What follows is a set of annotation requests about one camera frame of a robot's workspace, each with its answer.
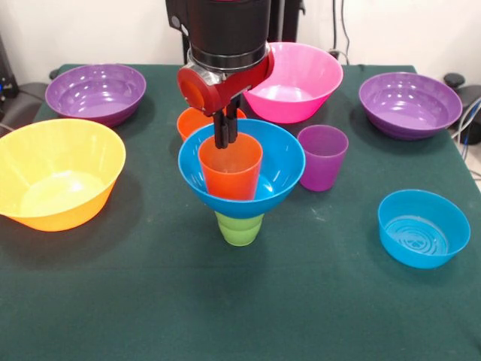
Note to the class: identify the pink plastic bowl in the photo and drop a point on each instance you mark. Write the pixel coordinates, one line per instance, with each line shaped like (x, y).
(293, 109)

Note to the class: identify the orange plastic bowl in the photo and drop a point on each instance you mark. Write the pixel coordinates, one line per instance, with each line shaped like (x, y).
(191, 122)

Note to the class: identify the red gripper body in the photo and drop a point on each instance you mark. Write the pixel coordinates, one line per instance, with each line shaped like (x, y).
(195, 92)

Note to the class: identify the black device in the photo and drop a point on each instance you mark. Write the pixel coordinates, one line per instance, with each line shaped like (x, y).
(7, 86)

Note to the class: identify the orange plastic cup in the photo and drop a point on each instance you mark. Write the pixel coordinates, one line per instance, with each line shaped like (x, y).
(231, 184)

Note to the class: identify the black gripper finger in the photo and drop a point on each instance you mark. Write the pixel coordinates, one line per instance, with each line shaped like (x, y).
(232, 126)
(220, 133)

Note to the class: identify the dark green table cloth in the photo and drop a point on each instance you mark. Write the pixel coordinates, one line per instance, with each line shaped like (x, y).
(240, 301)

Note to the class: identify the purple plastic cup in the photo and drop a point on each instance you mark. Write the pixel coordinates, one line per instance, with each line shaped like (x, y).
(325, 173)

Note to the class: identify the purple plastic bowl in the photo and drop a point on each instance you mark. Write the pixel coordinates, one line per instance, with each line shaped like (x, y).
(409, 114)
(94, 111)

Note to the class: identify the low blue plastic bowl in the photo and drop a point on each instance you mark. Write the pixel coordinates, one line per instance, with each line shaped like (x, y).
(413, 253)

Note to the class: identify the deep blue plastic bowl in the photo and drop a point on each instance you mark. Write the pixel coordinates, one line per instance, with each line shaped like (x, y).
(270, 188)

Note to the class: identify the black round knob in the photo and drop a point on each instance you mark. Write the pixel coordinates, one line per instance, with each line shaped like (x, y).
(454, 79)

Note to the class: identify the yellow plastic bowl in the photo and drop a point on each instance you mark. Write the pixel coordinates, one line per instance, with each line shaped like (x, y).
(56, 195)

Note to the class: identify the green plastic cup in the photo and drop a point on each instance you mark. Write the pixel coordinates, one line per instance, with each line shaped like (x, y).
(238, 235)

